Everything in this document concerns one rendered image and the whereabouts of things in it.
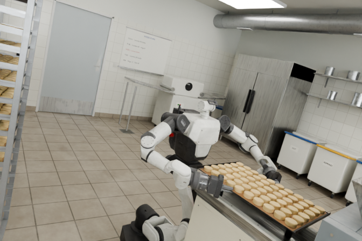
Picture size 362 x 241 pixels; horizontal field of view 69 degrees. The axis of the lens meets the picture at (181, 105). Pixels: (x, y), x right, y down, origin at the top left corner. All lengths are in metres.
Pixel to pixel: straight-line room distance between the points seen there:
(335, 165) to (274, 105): 1.43
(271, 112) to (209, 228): 4.02
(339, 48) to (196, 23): 3.06
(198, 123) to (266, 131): 3.83
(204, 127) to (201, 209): 0.48
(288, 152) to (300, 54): 2.21
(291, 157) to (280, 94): 1.19
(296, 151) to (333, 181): 0.76
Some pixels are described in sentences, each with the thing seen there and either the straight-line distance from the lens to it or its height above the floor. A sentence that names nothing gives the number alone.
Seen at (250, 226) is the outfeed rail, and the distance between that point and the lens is 1.45.
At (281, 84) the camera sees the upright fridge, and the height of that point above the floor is 1.61.
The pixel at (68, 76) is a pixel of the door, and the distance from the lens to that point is 5.59.
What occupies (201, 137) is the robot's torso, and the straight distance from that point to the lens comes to 1.71.
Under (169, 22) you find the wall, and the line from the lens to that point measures 6.24.
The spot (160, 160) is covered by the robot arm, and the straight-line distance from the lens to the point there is 1.41.
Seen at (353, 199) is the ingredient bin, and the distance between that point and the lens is 5.06.
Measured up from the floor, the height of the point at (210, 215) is 0.79.
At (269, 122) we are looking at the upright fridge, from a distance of 5.40.
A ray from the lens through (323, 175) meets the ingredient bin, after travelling 5.19.
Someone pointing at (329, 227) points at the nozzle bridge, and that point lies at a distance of 1.04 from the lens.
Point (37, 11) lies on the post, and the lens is 2.01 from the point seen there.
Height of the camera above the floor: 1.56
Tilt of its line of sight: 9 degrees down
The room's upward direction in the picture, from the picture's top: 14 degrees clockwise
